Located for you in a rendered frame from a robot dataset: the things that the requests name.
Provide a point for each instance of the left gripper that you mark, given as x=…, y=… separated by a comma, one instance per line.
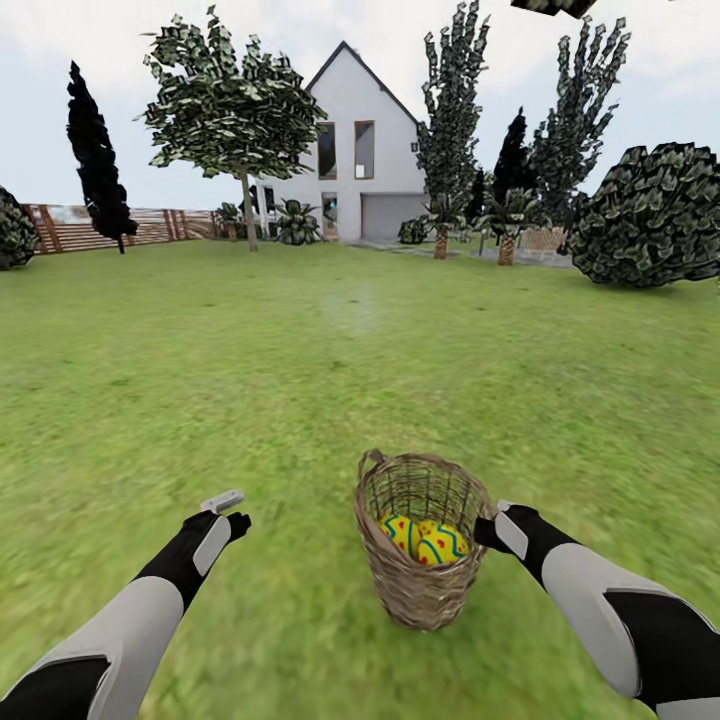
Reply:
x=239, y=525

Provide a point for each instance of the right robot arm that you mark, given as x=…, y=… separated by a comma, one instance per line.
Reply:
x=646, y=641

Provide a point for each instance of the wicker basket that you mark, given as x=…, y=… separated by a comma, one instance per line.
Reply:
x=418, y=597

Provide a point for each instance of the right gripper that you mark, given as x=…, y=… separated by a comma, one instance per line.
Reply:
x=485, y=534

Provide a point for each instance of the easter egg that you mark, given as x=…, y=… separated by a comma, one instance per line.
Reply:
x=442, y=544
x=426, y=524
x=403, y=530

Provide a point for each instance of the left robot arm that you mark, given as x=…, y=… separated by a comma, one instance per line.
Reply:
x=103, y=671

